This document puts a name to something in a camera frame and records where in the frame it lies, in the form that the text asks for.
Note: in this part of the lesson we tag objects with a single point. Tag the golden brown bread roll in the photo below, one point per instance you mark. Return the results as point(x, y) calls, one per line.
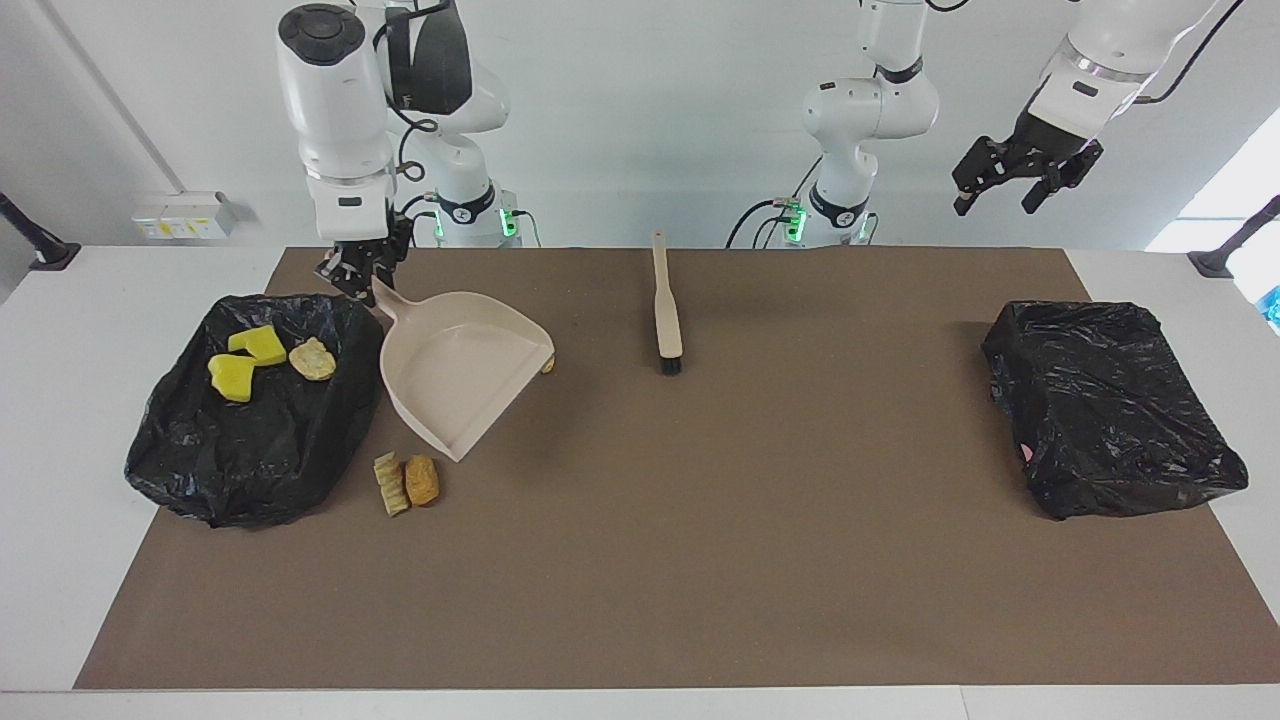
point(422, 481)

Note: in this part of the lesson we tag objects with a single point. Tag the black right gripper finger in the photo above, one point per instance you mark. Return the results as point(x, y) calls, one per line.
point(336, 272)
point(378, 277)

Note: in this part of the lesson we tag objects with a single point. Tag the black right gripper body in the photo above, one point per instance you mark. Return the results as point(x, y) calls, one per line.
point(375, 250)

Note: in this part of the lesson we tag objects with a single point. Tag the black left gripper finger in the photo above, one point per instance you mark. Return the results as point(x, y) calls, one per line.
point(978, 168)
point(1058, 180)

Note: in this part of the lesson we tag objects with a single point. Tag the rounded black bag-lined trash bin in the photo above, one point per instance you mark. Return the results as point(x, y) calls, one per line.
point(260, 450)

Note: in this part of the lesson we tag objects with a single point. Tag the boxy black bag-lined trash bin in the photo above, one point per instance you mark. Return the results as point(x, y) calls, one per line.
point(1110, 410)

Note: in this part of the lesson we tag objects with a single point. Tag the yellow sponge with green side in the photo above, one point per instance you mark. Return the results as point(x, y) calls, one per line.
point(232, 378)

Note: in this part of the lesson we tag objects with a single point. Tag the yellow sponge piece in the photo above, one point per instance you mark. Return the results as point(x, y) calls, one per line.
point(258, 345)

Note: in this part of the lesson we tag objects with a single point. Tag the white wall outlet box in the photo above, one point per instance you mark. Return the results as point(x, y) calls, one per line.
point(180, 215)

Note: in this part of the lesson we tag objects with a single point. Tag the black clamp stand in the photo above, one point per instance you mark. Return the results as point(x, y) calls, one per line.
point(55, 256)
point(1215, 265)

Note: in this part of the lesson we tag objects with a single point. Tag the beige plastic dustpan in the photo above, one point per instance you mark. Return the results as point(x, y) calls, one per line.
point(460, 370)

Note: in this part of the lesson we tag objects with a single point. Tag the blue plastic object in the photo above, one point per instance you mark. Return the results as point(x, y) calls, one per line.
point(1273, 308)

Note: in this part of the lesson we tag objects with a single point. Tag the brown table mat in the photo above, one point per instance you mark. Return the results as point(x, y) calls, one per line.
point(600, 630)

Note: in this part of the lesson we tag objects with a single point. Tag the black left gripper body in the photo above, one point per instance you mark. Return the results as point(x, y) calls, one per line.
point(1050, 145)

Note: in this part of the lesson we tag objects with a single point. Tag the beige brush with black bristles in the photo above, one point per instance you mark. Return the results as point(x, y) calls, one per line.
point(666, 310)

